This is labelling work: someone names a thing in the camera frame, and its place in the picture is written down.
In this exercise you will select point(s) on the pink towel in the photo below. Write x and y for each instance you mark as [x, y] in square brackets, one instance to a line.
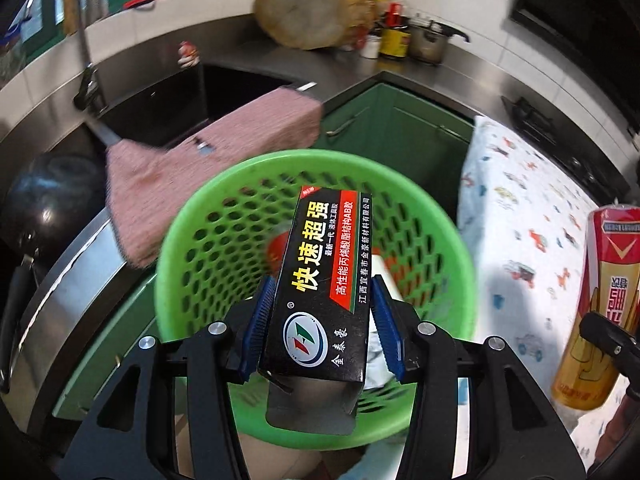
[165, 170]

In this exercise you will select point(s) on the round wooden chopping block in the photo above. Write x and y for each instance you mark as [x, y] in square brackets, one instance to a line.
[310, 5]

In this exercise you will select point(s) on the black gas stove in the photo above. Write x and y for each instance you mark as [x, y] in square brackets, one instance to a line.
[540, 125]

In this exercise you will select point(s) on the black range hood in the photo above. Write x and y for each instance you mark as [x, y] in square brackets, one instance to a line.
[575, 10]

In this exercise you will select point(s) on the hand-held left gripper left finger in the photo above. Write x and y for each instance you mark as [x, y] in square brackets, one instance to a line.
[257, 327]

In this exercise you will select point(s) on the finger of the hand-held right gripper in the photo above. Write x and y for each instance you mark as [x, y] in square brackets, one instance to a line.
[612, 340]

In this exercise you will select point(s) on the green perforated plastic basket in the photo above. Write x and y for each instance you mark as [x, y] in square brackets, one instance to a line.
[220, 185]

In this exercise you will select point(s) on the black kitchen sink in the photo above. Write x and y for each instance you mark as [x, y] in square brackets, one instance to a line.
[165, 105]

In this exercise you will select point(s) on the black cardboard box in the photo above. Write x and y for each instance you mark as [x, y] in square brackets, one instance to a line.
[320, 280]

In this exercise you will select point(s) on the green kitchen cabinet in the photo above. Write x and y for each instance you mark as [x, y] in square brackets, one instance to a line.
[400, 125]
[115, 350]

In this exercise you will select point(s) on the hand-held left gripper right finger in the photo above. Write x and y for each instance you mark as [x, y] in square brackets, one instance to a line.
[387, 330]

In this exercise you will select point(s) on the gold and red can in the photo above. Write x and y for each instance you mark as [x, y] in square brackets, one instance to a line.
[600, 270]

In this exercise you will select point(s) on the red capped sauce bottle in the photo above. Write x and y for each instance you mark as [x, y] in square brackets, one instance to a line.
[397, 7]

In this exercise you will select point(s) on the metal towel clip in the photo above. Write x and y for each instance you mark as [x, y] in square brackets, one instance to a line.
[202, 146]

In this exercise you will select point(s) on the white printed cloth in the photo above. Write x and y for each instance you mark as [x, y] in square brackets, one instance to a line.
[515, 200]

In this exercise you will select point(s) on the small white jar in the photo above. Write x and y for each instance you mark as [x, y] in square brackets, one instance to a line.
[370, 47]

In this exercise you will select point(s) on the crushed silver drink can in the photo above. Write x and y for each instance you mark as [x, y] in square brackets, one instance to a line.
[382, 367]

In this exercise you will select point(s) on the black wok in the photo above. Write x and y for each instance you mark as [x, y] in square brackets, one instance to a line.
[50, 200]

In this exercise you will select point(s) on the dark sauce bottle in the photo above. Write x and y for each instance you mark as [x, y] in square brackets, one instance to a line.
[395, 42]

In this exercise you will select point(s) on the steel faucet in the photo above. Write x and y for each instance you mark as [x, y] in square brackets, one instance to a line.
[82, 35]

